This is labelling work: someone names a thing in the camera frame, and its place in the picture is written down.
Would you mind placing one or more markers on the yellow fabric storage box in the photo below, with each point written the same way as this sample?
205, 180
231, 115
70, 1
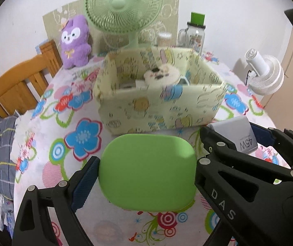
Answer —
136, 110

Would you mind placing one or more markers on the beige wooden door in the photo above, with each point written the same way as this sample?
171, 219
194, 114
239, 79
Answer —
290, 76

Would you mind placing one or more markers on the cotton swab jar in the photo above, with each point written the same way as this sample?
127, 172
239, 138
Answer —
164, 39

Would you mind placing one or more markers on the glass jar with green lid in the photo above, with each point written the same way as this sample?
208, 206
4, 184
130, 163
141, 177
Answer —
195, 38

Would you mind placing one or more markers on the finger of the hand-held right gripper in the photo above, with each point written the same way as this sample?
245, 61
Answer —
263, 134
213, 174

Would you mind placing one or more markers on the green desk fan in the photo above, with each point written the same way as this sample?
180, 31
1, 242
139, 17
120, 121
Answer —
120, 2

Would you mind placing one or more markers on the bear-shaped round case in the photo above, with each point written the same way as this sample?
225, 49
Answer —
162, 74

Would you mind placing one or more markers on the purple plush toy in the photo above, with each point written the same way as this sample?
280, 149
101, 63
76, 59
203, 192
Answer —
76, 46

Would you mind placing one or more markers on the white plug charger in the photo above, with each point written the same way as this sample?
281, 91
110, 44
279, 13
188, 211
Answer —
236, 130

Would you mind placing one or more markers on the floral tablecloth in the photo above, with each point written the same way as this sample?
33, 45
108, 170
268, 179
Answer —
59, 123

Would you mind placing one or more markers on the wooden bed headboard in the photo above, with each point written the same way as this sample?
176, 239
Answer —
15, 82

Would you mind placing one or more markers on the green rounded case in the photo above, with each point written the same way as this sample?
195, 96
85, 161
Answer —
146, 171

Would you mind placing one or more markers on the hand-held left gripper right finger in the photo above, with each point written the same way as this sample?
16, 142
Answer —
224, 235

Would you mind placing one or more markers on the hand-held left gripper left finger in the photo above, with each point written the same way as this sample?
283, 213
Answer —
86, 182

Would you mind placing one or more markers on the white standing fan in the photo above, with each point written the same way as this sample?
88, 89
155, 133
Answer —
267, 74

